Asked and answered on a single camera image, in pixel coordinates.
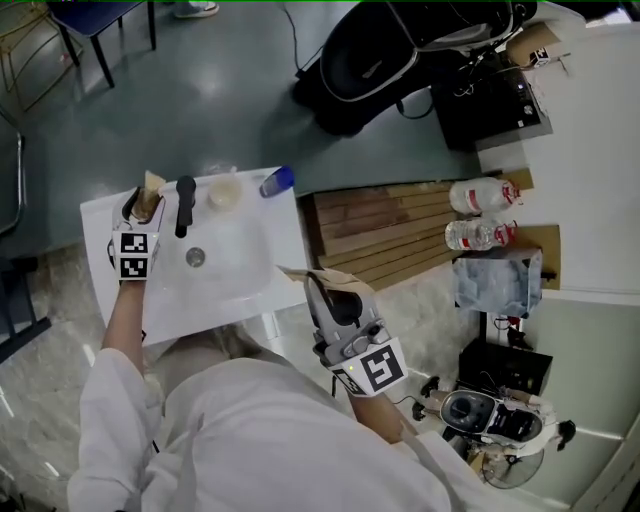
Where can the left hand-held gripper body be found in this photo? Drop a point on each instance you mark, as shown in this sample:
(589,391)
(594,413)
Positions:
(134,245)

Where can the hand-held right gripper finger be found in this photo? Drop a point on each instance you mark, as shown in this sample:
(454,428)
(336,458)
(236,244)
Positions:
(370,312)
(325,320)

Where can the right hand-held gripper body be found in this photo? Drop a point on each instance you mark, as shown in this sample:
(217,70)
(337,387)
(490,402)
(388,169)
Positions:
(380,367)

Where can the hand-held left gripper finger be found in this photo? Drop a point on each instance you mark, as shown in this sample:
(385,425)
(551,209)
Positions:
(120,220)
(159,220)

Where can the beige wooden piece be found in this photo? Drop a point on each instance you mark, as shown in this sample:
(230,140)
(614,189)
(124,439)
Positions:
(345,281)

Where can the person's right forearm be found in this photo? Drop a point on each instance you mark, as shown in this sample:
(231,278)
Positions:
(380,415)

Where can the person's left forearm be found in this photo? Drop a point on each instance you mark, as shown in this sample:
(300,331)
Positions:
(122,315)

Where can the black faucet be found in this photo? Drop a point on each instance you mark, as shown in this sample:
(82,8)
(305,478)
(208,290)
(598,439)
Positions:
(185,200)

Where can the metal sink drain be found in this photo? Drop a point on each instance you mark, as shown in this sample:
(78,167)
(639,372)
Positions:
(195,256)

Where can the wooden slat platform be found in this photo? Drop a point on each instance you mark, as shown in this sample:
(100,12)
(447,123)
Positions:
(375,235)

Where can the white sink basin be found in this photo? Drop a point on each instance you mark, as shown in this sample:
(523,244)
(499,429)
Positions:
(225,280)

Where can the grey white backpack rig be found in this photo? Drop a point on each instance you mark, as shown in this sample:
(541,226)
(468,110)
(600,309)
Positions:
(465,410)

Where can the black box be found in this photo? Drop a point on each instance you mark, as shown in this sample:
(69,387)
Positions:
(500,365)

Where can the black rack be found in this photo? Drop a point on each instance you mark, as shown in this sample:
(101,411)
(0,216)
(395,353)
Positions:
(15,280)

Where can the blue plastic bottle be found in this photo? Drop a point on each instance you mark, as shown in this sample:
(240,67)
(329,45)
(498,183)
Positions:
(277,181)

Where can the large clear water bottle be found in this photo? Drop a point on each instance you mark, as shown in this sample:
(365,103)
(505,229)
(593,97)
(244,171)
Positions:
(470,235)
(475,196)

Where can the translucent plastic bag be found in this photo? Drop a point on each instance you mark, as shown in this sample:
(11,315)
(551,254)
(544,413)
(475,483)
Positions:
(500,285)

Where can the person's white shirt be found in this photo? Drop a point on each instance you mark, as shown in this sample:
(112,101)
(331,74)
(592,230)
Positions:
(260,440)

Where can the blue chair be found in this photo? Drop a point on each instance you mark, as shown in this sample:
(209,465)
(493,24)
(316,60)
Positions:
(95,15)

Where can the black cabinet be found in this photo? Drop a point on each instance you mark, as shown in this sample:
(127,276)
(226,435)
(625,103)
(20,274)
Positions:
(480,120)

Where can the cardboard box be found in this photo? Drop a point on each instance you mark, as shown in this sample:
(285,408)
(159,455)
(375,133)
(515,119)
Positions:
(525,42)

